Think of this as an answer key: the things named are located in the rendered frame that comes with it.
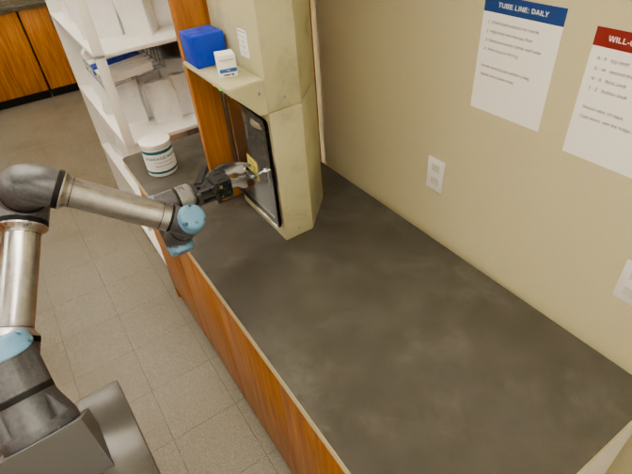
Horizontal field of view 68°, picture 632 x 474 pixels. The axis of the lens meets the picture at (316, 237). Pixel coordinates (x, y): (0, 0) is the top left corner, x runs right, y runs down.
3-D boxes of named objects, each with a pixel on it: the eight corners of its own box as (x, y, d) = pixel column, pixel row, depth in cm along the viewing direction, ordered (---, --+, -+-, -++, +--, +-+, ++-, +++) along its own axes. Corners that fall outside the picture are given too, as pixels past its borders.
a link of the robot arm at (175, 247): (178, 251, 131) (161, 215, 132) (167, 260, 141) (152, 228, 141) (203, 241, 136) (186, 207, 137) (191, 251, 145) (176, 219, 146)
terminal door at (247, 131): (243, 190, 182) (223, 89, 157) (281, 229, 162) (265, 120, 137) (241, 191, 182) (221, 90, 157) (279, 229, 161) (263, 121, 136)
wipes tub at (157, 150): (172, 159, 217) (163, 129, 207) (182, 170, 208) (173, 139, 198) (144, 168, 211) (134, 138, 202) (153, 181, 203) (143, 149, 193)
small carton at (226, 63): (234, 70, 137) (230, 48, 133) (238, 75, 133) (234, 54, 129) (217, 72, 136) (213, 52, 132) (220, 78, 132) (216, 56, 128)
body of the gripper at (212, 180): (236, 197, 148) (200, 212, 143) (225, 186, 154) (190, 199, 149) (232, 177, 143) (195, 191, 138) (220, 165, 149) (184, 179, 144)
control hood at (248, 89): (221, 83, 157) (215, 52, 151) (269, 114, 135) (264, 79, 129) (189, 92, 152) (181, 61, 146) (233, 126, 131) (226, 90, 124)
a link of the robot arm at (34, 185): (4, 140, 107) (211, 200, 129) (5, 161, 116) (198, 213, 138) (-13, 186, 103) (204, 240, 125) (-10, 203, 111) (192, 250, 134)
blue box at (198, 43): (214, 54, 150) (209, 23, 144) (229, 61, 143) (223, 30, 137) (185, 61, 146) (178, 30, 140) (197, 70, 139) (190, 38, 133)
